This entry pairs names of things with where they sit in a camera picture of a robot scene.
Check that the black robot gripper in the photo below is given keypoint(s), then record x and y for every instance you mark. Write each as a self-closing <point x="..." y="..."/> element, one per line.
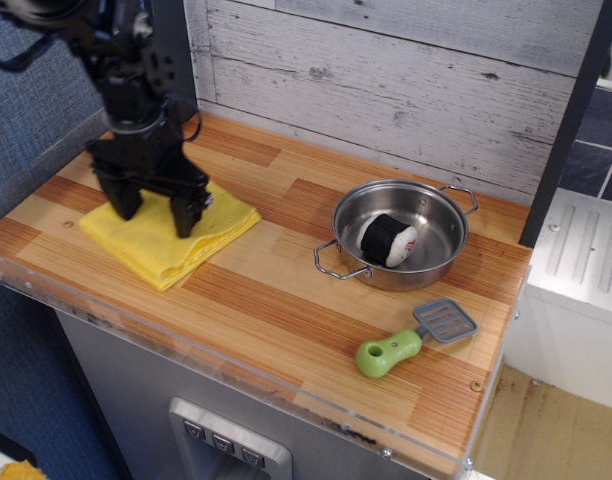
<point x="150" y="157"/>

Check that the yellow table cloth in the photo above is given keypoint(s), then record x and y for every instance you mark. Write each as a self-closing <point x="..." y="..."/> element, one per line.
<point x="148" y="244"/>

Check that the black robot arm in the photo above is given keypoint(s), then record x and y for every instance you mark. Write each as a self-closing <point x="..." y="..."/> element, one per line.
<point x="115" y="42"/>

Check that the clear acrylic table edge guard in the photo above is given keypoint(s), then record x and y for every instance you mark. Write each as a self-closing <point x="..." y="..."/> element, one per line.
<point x="290" y="334"/>

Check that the plush sushi roll toy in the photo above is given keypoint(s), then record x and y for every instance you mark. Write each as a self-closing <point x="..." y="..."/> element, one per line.
<point x="386" y="240"/>

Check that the silver dispenser button panel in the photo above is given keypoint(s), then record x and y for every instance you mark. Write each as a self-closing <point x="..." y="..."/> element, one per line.
<point x="213" y="447"/>

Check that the stainless steel pot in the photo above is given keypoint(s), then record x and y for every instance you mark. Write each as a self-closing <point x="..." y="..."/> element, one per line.
<point x="440" y="216"/>

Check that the yellow object bottom left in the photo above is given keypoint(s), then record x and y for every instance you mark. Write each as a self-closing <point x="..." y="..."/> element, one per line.
<point x="21" y="471"/>

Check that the green grey toy spatula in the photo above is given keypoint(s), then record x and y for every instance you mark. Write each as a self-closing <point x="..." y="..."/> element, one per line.
<point x="444" y="320"/>

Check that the white grooved side counter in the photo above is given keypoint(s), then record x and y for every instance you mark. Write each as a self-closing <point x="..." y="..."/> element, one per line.
<point x="562" y="330"/>

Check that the dark grey left post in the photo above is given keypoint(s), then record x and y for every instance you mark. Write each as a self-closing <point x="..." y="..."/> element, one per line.
<point x="178" y="55"/>

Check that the dark grey post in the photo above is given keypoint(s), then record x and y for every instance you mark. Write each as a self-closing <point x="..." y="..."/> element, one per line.
<point x="178" y="55"/>
<point x="584" y="86"/>

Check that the dark grey right post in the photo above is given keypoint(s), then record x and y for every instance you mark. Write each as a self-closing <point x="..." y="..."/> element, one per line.
<point x="584" y="86"/>

